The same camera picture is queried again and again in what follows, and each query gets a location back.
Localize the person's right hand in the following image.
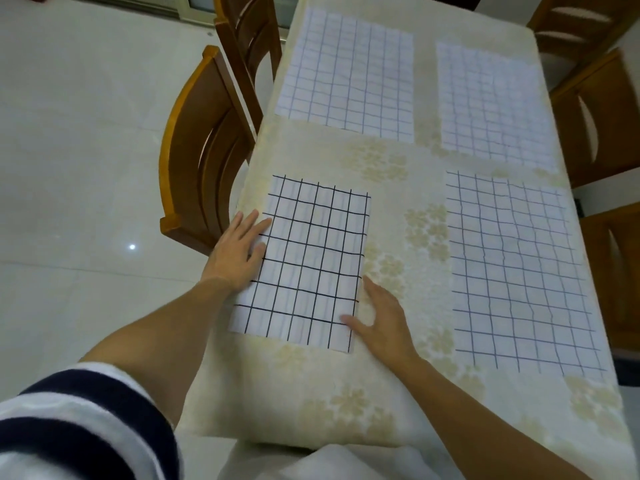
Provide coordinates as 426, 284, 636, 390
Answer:
341, 275, 427, 379

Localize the glass sliding door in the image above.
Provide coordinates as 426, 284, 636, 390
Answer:
29, 0, 301, 31

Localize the wooden dining chair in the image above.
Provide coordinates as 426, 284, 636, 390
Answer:
579, 202, 640, 353
527, 0, 640, 63
212, 0, 283, 133
159, 44, 259, 255
549, 47, 640, 191

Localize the person's right forearm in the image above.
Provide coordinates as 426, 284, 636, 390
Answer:
385, 358, 586, 480

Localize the person's left hand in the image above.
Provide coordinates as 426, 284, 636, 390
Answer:
199, 209, 274, 295

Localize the table with cream floral tablecloth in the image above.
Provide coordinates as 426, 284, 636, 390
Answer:
177, 0, 633, 480

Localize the person's left forearm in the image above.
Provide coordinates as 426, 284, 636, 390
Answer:
79, 277, 239, 428

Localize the earlier checked cloth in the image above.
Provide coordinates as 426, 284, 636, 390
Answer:
229, 174, 372, 354

